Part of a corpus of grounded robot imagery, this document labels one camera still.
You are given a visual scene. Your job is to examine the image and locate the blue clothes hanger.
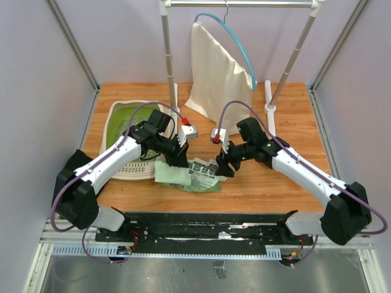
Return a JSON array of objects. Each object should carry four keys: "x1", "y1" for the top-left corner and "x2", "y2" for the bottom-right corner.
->
[{"x1": 194, "y1": 13, "x2": 257, "y2": 91}]

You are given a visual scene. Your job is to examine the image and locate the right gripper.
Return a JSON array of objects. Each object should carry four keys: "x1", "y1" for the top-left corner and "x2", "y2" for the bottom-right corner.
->
[{"x1": 215, "y1": 138, "x2": 254, "y2": 177}]

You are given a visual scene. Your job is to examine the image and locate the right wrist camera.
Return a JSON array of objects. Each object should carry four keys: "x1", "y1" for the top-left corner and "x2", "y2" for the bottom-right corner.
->
[{"x1": 210, "y1": 128, "x2": 229, "y2": 154}]

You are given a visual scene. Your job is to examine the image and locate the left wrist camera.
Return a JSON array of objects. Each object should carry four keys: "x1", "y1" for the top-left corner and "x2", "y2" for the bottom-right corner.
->
[{"x1": 177, "y1": 125, "x2": 198, "y2": 147}]

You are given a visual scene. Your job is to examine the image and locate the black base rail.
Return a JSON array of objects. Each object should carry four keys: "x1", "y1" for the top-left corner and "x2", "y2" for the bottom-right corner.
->
[{"x1": 95, "y1": 212, "x2": 314, "y2": 257}]

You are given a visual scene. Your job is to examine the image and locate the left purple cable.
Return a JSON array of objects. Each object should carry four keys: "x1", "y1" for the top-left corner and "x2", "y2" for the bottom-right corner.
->
[{"x1": 50, "y1": 101, "x2": 190, "y2": 233}]

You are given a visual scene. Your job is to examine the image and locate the cream cloth bag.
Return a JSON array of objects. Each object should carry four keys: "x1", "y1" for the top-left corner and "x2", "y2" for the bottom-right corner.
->
[{"x1": 185, "y1": 22, "x2": 253, "y2": 124}]

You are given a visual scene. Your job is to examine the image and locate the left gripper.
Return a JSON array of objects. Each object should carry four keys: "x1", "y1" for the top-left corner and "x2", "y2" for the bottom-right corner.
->
[{"x1": 155, "y1": 133, "x2": 189, "y2": 168}]

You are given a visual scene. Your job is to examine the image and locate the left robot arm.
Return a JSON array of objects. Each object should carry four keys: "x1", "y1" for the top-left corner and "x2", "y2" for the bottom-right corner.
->
[{"x1": 51, "y1": 109, "x2": 197, "y2": 242}]

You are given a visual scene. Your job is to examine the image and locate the cream green litter box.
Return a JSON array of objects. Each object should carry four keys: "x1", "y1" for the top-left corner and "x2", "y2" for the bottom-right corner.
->
[{"x1": 100, "y1": 99, "x2": 178, "y2": 181}]

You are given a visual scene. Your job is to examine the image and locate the white clothes rack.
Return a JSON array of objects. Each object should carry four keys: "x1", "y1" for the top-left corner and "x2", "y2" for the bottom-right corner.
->
[{"x1": 158, "y1": 0, "x2": 327, "y2": 145}]

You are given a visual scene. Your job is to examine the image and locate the green cat litter bag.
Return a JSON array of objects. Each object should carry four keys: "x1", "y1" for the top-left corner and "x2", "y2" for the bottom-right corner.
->
[{"x1": 155, "y1": 158, "x2": 227, "y2": 193}]

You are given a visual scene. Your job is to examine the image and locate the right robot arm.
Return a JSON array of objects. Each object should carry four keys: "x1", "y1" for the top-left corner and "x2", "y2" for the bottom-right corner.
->
[{"x1": 211, "y1": 117, "x2": 372, "y2": 245}]

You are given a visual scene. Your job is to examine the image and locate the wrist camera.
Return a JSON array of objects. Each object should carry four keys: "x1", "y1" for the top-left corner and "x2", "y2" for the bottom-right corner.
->
[
  {"x1": 177, "y1": 125, "x2": 198, "y2": 147},
  {"x1": 210, "y1": 128, "x2": 229, "y2": 154}
]

